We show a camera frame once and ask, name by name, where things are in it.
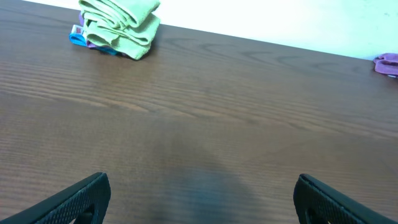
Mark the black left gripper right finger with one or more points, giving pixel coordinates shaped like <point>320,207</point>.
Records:
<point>318,203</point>

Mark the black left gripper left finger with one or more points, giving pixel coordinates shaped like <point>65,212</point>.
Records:
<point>83,202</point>

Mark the purple microfiber cloth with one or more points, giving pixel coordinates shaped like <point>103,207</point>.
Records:
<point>386,64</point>

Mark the blue folded cloth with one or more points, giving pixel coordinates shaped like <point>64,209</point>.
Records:
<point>78,39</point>

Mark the green folded cloth lower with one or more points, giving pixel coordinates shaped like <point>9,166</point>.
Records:
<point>134,42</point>

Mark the green folded cloth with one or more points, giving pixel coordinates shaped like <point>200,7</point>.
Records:
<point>134,42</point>
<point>118,14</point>

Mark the purple folded cloth in stack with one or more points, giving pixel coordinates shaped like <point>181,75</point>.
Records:
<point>91,45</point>

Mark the green folded cloth top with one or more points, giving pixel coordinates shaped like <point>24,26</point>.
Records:
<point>118,14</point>

